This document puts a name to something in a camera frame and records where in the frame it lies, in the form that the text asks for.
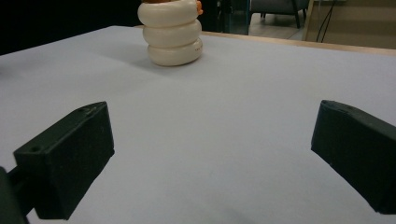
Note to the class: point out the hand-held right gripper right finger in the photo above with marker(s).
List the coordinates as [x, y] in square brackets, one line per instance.
[361, 149]

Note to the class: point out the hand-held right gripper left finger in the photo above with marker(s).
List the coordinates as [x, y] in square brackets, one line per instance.
[68, 155]

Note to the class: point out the cream ribbed cup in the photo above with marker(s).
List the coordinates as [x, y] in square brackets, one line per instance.
[171, 34]

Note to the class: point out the white table mat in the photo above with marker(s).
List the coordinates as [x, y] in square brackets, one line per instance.
[202, 109]

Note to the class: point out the grey chair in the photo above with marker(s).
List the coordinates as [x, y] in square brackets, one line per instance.
[274, 6]

